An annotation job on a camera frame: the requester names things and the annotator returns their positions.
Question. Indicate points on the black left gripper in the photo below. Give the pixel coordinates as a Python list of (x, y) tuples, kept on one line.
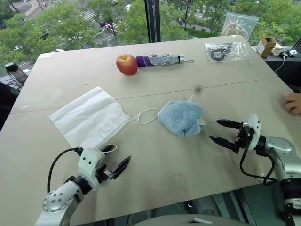
[(104, 174)]

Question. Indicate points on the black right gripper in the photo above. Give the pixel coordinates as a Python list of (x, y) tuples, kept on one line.
[(242, 139)]

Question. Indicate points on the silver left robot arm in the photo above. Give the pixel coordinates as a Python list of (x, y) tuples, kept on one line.
[(56, 202)]

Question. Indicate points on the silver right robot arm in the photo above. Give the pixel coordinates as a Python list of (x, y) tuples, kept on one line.
[(281, 150)]

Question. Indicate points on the black item in plastic bag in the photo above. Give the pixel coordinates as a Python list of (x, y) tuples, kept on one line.
[(217, 53)]

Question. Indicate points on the clear flat plastic bag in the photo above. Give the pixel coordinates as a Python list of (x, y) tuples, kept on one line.
[(238, 53)]

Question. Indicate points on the clear zip bag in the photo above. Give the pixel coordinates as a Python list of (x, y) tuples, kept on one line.
[(240, 23)]

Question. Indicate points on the person's bare hand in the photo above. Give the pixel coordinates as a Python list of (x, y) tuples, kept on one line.
[(293, 103)]

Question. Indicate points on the white face mask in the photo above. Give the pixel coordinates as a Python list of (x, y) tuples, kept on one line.
[(89, 117)]

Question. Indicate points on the blue crumpled face mask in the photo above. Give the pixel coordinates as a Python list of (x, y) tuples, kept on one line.
[(181, 117)]

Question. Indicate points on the black side desk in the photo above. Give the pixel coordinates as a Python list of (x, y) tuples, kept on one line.
[(288, 68)]

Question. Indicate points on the red apple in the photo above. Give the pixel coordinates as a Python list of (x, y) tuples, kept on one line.
[(127, 64)]

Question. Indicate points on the small cardboard box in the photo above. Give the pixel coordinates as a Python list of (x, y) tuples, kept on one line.
[(266, 46)]

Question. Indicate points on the cream cloth pouch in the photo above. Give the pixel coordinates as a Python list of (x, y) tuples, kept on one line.
[(278, 50)]

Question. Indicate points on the folded purple grey umbrella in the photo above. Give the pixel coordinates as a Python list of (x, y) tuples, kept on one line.
[(160, 60)]

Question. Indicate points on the small white device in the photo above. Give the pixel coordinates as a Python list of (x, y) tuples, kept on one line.
[(293, 52)]

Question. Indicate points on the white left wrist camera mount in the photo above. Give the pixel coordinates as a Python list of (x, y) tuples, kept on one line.
[(90, 164)]

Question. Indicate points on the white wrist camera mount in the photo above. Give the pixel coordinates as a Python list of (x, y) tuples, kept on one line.
[(90, 164), (254, 131)]

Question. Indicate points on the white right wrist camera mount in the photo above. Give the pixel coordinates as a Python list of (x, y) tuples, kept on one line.
[(254, 131)]

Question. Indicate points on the black window frame post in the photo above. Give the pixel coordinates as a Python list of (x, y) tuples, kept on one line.
[(152, 21)]

